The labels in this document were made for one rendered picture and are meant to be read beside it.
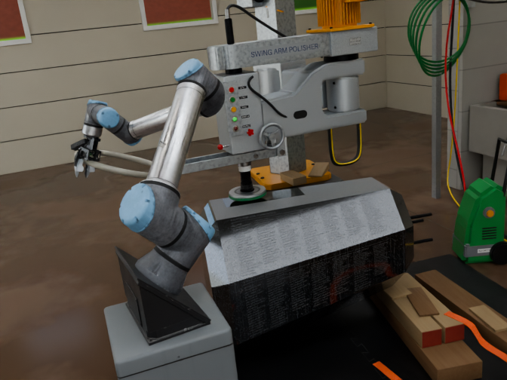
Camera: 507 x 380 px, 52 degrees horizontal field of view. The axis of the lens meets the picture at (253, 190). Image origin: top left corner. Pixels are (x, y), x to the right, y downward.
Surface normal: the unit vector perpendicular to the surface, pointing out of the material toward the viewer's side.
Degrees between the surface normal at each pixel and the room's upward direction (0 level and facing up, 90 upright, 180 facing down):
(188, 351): 90
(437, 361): 0
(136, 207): 49
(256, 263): 45
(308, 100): 90
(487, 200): 90
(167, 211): 75
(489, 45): 90
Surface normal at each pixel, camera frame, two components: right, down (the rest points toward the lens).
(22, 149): 0.35, 0.25
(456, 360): -0.11, -0.95
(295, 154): 0.70, 0.15
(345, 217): 0.10, -0.48
